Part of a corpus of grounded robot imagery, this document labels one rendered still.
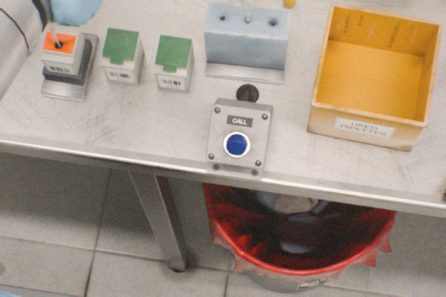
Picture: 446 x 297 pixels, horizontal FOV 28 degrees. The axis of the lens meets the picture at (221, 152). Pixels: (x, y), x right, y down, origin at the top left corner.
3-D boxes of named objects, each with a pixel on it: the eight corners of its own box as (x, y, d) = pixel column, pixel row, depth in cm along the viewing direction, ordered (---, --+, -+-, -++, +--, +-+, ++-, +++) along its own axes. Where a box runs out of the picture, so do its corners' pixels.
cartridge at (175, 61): (157, 90, 114) (152, 68, 107) (164, 56, 115) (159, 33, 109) (188, 94, 113) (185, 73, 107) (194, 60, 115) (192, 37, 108)
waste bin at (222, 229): (187, 297, 193) (172, 256, 150) (214, 139, 204) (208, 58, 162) (362, 325, 190) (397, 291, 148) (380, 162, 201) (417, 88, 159)
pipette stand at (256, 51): (205, 76, 114) (201, 42, 104) (212, 26, 116) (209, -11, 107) (282, 84, 113) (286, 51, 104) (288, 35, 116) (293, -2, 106)
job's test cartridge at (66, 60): (49, 77, 113) (38, 56, 107) (58, 43, 114) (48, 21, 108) (80, 82, 113) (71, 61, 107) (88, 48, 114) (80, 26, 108)
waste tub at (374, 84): (304, 134, 111) (310, 104, 102) (323, 37, 115) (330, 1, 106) (411, 154, 110) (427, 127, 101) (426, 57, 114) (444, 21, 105)
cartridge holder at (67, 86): (42, 96, 114) (36, 85, 110) (58, 33, 116) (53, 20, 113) (83, 102, 113) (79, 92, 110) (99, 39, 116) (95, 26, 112)
